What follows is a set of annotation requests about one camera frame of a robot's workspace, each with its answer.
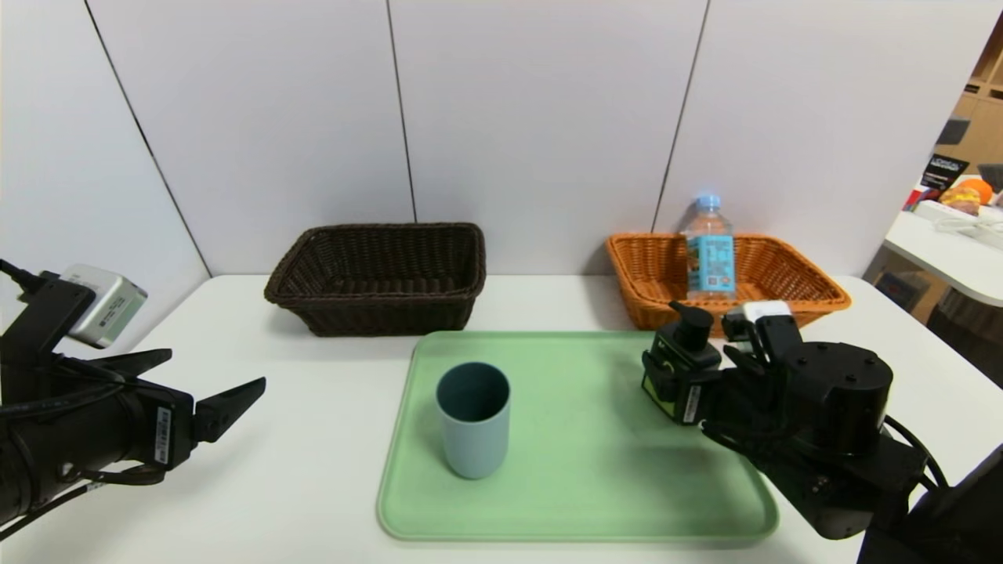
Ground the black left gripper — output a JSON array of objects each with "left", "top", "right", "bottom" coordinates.
[{"left": 0, "top": 348, "right": 266, "bottom": 526}]

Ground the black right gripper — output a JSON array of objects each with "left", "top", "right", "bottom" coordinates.
[{"left": 641, "top": 349, "right": 729, "bottom": 426}]

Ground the black pump bottle green label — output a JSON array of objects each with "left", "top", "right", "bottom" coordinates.
[{"left": 641, "top": 301, "right": 722, "bottom": 424}]

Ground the clear water bottle blue cap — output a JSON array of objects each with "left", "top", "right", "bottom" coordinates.
[{"left": 680, "top": 193, "right": 737, "bottom": 301}]

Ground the orange wicker basket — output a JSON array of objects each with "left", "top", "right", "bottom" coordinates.
[{"left": 606, "top": 233, "right": 853, "bottom": 339}]

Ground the dark brown wicker basket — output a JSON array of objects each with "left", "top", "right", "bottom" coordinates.
[{"left": 263, "top": 222, "right": 487, "bottom": 338}]

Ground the yellow-brown food item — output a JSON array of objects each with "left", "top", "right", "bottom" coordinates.
[{"left": 940, "top": 188, "right": 982, "bottom": 216}]

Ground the light green plastic tray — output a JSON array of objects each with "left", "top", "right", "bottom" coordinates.
[{"left": 376, "top": 330, "right": 780, "bottom": 544}]

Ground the blue-grey plastic cup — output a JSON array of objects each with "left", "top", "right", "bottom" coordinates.
[{"left": 436, "top": 361, "right": 512, "bottom": 480}]

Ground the white background table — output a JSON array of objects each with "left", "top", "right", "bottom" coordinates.
[{"left": 885, "top": 208, "right": 1003, "bottom": 308}]

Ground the black printed sign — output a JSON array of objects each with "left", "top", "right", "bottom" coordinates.
[{"left": 921, "top": 154, "right": 971, "bottom": 191}]

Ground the wooden shelf unit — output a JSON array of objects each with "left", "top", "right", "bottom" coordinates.
[{"left": 936, "top": 16, "right": 1003, "bottom": 189}]

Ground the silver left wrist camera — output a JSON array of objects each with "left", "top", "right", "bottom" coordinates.
[{"left": 61, "top": 265, "right": 148, "bottom": 349}]

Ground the black cable with white tag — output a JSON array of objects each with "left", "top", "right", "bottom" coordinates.
[{"left": 0, "top": 464, "right": 167, "bottom": 541}]

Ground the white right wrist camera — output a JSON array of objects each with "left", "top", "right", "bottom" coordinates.
[{"left": 722, "top": 301, "right": 794, "bottom": 342}]

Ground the black left camera cable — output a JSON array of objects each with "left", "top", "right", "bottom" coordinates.
[{"left": 0, "top": 258, "right": 44, "bottom": 292}]

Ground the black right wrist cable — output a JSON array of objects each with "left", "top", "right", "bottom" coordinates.
[{"left": 884, "top": 415, "right": 950, "bottom": 493}]

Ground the white box with cables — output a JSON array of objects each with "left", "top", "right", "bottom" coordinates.
[{"left": 915, "top": 200, "right": 1003, "bottom": 236}]

